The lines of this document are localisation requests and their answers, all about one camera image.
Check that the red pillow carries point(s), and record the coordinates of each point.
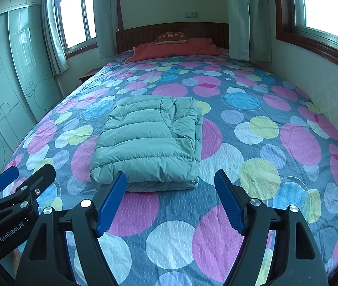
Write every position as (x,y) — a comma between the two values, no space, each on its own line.
(186,50)

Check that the dark wooden nightstand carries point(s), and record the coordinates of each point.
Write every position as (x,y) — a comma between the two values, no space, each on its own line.
(87,74)

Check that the circle-patterned bedspread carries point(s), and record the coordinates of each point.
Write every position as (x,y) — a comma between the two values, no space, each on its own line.
(246,101)

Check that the white wall switch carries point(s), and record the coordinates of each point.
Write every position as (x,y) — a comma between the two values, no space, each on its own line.
(191,14)

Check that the dark wooden headboard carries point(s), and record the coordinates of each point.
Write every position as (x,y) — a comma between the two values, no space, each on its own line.
(139,35)

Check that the wooden window trim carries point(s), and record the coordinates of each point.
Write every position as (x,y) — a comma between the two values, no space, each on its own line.
(315,47)

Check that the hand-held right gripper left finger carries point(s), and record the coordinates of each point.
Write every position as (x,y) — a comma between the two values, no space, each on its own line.
(110,202)

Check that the pale curtain beside headboard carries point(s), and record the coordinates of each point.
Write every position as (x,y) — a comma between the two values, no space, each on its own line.
(106,20)

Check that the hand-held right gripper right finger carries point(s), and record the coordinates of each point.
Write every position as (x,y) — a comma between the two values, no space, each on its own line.
(230,202)

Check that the light green puffer jacket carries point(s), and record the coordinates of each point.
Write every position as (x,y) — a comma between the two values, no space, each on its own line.
(145,137)

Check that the narrow pale curtain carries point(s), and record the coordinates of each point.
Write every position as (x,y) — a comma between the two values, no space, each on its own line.
(55,35)

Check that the brown printed cushion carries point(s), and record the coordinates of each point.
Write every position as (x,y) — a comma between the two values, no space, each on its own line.
(170,37)

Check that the small aluminium-framed window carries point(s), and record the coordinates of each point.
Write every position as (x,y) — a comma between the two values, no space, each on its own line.
(73,15)

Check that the glossy white wardrobe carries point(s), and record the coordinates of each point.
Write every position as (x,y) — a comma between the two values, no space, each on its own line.
(10,80)

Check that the wide pale curtain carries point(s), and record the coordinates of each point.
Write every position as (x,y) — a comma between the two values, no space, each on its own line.
(246,20)

